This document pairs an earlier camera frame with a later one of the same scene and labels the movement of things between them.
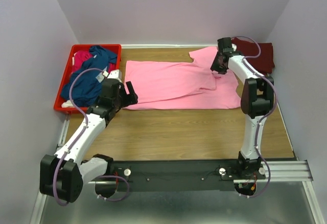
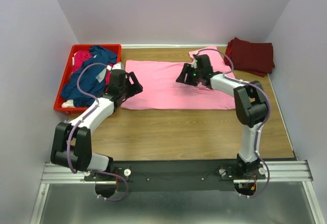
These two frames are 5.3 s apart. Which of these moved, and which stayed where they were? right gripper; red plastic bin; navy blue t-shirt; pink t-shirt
Moved: right gripper
Stayed: navy blue t-shirt; pink t-shirt; red plastic bin
